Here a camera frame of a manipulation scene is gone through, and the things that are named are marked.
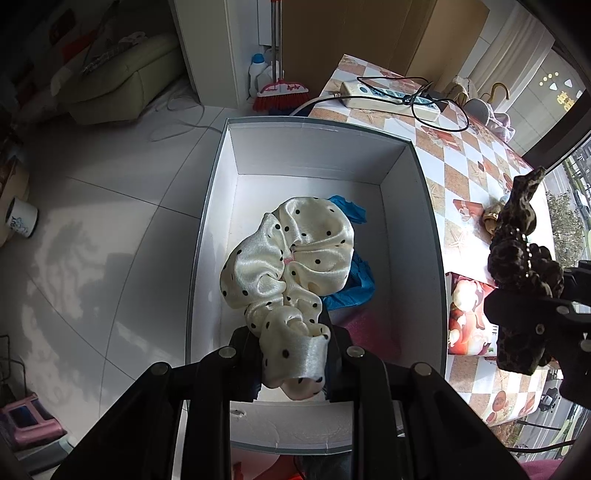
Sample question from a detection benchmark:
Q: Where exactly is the leopard print scrunchie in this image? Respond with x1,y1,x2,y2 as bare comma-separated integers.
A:
487,166,565,376

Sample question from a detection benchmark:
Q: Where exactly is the white cardboard box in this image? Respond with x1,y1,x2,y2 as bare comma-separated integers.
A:
185,117,448,455

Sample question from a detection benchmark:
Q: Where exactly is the red pink broom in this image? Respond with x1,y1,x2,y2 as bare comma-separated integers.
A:
252,0,309,114

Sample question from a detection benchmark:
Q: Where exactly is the white detergent bottle blue cap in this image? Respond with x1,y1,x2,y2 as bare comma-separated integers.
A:
248,53,271,97

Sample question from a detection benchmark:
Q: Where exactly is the white floor cable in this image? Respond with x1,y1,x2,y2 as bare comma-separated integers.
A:
150,88,222,141

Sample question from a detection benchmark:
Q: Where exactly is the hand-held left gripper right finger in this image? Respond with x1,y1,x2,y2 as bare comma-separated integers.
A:
322,318,528,480

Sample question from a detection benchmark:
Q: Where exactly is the white printed cup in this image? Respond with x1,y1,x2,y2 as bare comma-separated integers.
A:
2,196,38,238

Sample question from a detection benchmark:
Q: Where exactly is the cream sofa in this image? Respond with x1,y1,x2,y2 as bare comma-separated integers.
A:
46,30,185,125

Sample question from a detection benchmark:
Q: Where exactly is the white cabinet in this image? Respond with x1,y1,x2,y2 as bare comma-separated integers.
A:
171,0,278,108

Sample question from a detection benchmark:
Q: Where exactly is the white polka dot scrunchie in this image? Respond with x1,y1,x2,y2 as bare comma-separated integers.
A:
219,196,354,401

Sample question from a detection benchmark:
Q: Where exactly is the checkered printed tablecloth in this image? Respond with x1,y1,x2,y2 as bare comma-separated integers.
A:
307,53,568,425

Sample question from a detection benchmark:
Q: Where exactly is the white power strip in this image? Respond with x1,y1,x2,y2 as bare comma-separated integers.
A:
341,80,441,121

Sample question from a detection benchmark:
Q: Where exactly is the floral tissue pack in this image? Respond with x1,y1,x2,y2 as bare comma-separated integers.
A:
445,271,561,370

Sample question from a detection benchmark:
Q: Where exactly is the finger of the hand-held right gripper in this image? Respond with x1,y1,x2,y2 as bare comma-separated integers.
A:
484,285,583,358

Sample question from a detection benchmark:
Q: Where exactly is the blue cloth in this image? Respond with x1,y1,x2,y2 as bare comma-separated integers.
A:
321,194,377,310

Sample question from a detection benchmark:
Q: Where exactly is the pink garment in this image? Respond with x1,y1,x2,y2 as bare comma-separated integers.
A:
489,111,516,142

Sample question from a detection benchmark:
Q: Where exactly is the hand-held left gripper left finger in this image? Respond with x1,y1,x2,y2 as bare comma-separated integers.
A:
51,325,265,480

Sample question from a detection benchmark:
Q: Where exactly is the pink plastic stool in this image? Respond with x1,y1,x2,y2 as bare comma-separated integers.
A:
0,392,68,450

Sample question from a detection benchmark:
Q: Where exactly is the black power cable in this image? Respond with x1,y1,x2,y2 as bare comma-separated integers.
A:
355,76,469,134

